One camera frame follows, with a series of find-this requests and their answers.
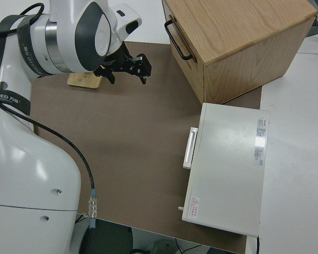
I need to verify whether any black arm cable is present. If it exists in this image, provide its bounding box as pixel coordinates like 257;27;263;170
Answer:
0;101;99;230

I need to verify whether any wooden box with black handle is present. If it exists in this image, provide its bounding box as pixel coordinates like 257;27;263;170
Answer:
161;0;317;105

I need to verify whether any brown table mat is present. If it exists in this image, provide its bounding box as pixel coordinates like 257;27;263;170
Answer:
29;41;263;254

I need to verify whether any wooden mug tree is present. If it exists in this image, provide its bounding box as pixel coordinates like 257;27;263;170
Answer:
67;70;102;91

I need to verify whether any white toaster oven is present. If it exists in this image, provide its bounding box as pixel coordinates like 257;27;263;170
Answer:
177;102;271;238

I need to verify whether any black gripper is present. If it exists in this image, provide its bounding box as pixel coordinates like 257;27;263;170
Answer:
93;44;152;86

